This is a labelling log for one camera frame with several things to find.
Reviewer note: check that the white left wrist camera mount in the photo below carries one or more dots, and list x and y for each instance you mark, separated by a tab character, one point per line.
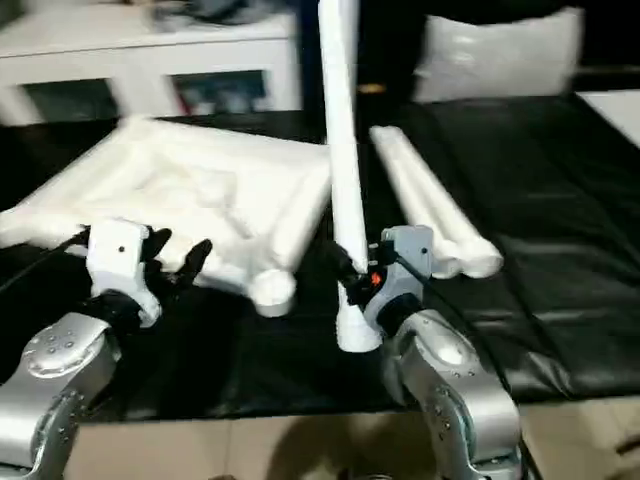
115	250

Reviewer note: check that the white plastic table leg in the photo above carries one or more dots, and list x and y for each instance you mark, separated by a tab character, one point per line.
345	150
430	175
400	175

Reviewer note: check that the white glass-door cabinet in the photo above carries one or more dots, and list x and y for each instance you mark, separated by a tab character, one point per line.
150	55

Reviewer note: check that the grey padded backrest cushion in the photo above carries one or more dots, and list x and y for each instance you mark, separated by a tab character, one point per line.
500	60

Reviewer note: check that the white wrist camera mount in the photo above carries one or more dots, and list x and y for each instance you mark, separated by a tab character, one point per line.
410	250
115	250

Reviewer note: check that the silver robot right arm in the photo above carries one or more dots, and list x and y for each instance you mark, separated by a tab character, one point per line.
450	360

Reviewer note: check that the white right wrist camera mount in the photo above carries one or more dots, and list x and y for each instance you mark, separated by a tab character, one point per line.
410	250

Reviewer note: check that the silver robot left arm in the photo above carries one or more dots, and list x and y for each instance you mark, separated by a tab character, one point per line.
50	380

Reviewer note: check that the white flat board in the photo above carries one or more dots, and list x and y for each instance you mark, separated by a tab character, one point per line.
615	112

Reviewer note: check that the white plastic table top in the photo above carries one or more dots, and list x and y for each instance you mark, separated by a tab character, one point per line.
175	175

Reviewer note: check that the black furniture with gold label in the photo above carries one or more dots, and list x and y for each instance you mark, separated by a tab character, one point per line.
390	40

